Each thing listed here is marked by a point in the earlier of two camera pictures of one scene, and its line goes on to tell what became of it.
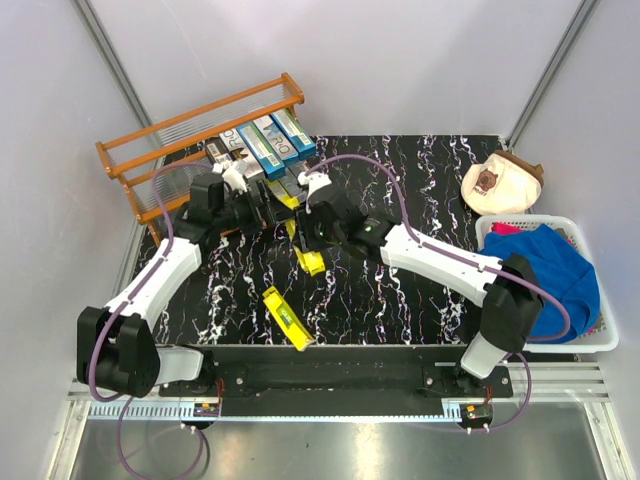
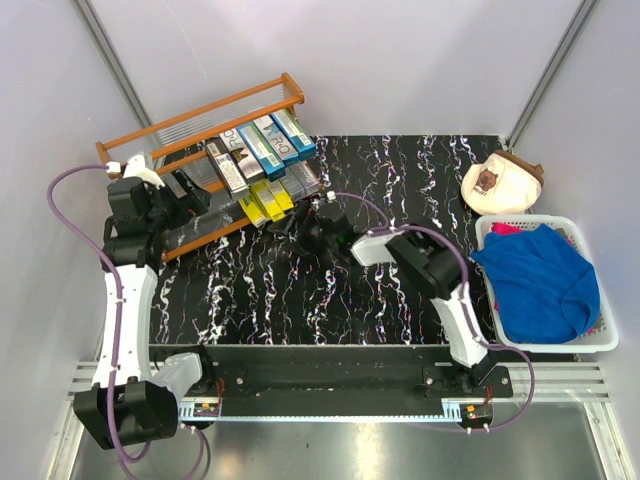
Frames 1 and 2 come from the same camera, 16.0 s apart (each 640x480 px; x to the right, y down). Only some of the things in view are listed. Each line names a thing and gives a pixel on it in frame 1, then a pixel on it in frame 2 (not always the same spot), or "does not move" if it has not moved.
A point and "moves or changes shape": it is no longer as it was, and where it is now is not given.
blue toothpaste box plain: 278,140 does not move
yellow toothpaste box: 294,329 moves or changes shape
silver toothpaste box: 292,186 does not move
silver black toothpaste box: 240,152 does not move
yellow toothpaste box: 282,194 does not move
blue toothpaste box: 302,141 does not move
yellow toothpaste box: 310,261 moves or changes shape
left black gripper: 270,210 → 196,201
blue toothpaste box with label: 271,166 does not move
